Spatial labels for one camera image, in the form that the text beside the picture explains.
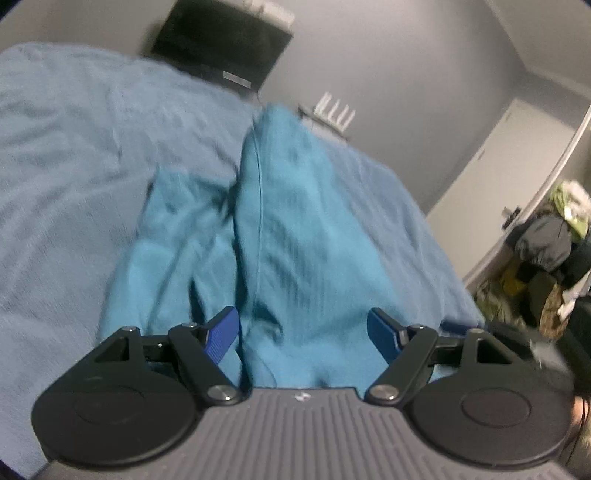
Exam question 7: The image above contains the white wifi router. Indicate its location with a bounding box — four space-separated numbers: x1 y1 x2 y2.
298 92 356 142

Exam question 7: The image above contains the pile of dark clothes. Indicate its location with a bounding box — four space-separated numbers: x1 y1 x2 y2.
475 180 590 340

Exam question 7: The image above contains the black television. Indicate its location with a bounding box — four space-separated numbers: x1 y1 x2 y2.
150 1 293 95

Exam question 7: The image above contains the person's right hand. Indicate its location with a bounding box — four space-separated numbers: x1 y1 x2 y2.
572 396 590 430

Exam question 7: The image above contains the light blue bed blanket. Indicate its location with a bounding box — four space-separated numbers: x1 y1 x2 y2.
0 41 486 480

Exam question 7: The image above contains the teal garment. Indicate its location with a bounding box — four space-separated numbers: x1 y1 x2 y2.
98 103 486 391

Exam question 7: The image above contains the white wall power strip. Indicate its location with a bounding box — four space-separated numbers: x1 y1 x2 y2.
242 0 296 28

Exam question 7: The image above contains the white door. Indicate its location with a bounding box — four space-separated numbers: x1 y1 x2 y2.
427 99 582 280

